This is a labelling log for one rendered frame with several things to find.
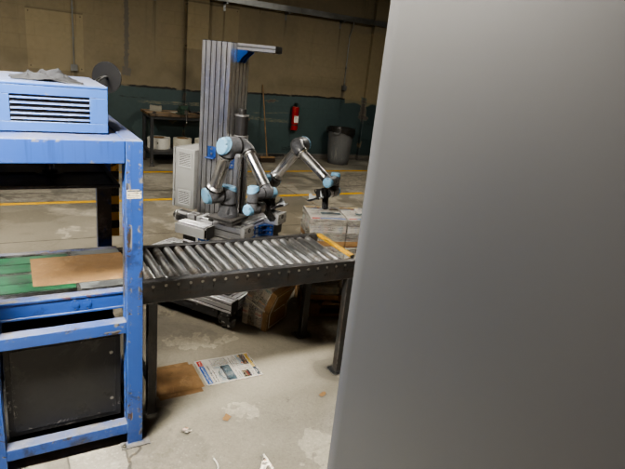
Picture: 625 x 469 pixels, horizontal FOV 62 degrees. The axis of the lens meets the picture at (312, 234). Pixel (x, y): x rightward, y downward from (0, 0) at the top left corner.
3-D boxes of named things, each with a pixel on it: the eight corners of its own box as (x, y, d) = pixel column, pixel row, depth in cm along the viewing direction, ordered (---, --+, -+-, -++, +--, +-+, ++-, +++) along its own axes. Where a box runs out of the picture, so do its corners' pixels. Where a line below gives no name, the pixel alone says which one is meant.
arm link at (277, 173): (258, 182, 432) (297, 133, 408) (266, 180, 446) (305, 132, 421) (268, 193, 431) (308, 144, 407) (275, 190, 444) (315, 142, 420)
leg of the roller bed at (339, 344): (338, 366, 357) (350, 274, 336) (342, 370, 352) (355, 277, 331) (330, 368, 354) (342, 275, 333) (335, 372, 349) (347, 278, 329)
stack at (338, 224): (293, 296, 458) (302, 204, 432) (417, 297, 484) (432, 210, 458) (300, 316, 422) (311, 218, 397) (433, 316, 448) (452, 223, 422)
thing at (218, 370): (246, 353, 362) (246, 351, 361) (263, 374, 338) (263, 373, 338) (193, 362, 343) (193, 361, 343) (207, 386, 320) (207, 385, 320)
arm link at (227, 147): (223, 206, 377) (246, 142, 346) (205, 208, 367) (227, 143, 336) (215, 195, 383) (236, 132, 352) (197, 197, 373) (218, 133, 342)
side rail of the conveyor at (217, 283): (351, 274, 336) (352, 257, 332) (355, 277, 331) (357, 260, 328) (135, 301, 270) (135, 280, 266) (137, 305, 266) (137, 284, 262)
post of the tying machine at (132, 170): (140, 431, 277) (140, 138, 230) (143, 441, 270) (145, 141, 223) (123, 435, 273) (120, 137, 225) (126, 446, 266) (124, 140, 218)
